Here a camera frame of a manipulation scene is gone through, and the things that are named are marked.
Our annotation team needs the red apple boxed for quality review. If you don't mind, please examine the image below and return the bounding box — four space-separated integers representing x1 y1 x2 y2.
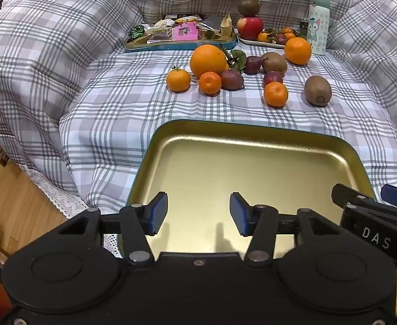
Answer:
237 16 264 40

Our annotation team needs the white plate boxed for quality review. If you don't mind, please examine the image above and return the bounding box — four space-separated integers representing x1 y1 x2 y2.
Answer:
236 31 308 49

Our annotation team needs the gold foil bag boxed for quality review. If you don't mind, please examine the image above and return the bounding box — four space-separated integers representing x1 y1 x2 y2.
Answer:
220 12 234 37

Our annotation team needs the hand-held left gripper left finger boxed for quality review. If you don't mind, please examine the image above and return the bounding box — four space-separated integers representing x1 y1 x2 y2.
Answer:
54 191 169 267

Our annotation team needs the blue tray of snack packets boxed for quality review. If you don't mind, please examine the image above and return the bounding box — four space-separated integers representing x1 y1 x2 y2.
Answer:
130 14 234 43

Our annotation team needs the large round orange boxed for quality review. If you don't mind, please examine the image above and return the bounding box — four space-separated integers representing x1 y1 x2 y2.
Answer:
284 37 312 66

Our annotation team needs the teal snack tin tray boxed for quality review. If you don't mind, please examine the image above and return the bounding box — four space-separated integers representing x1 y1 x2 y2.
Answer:
124 15 238 54

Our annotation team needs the dark kiwi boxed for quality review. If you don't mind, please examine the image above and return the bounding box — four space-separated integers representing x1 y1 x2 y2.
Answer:
237 0 260 17

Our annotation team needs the white lace bedsheet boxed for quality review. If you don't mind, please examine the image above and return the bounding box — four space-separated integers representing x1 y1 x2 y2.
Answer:
14 161 126 256

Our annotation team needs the pink snack box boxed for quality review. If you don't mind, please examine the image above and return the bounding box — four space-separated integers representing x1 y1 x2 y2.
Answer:
173 22 199 41

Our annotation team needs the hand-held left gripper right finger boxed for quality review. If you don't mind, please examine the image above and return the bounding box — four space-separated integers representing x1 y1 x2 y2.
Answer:
230 192 343 267

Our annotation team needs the large knobbed orange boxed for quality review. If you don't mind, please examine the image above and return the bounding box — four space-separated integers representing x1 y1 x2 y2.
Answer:
189 45 230 80

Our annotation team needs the brown kiwi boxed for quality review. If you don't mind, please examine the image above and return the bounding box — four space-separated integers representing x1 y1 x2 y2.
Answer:
304 75 333 106
261 52 288 75

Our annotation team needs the mint cartoon water bottle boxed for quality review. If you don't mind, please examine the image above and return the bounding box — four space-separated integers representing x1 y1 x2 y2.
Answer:
307 0 331 54

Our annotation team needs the gold tin tray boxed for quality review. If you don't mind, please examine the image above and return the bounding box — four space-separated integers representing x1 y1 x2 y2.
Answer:
119 119 377 261

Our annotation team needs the small mandarin with stem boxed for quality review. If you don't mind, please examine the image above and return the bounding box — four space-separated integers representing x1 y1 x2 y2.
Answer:
166 66 192 93

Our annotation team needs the green leafy twig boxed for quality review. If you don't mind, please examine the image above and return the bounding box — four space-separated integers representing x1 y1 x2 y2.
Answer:
223 49 247 74

